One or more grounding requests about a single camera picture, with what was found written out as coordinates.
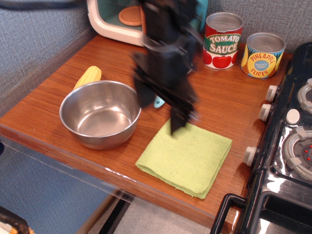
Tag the stainless steel bowl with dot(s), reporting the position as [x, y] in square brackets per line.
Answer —
[101, 115]

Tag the pineapple slices can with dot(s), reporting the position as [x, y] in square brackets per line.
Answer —
[262, 55]

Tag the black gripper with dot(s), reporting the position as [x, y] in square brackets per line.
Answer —
[163, 72]

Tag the black toy stove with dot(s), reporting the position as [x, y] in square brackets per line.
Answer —
[279, 197]

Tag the white stove knob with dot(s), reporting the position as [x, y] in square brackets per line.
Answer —
[271, 92]
[264, 112]
[249, 155]

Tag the white stove knob upper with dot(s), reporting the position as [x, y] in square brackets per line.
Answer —
[271, 92]

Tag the white spoon with blue handle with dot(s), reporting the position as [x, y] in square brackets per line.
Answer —
[158, 102]

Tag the white stove knob lower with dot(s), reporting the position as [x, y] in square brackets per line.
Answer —
[249, 155]

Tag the orange microwave plate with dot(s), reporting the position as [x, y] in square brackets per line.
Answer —
[130, 16]

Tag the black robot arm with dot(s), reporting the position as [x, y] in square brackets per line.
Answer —
[171, 43]

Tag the toy microwave teal and orange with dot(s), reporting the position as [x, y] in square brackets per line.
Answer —
[109, 26]

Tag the black oven door handle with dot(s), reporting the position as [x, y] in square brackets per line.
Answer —
[229, 200]

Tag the white stove knob middle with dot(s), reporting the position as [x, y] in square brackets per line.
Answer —
[264, 112]

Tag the green towel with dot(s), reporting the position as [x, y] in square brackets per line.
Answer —
[188, 159]

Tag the yellow toy corn cob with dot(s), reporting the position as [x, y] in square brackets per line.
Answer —
[92, 74]

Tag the tomato sauce can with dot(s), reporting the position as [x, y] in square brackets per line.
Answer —
[221, 40]

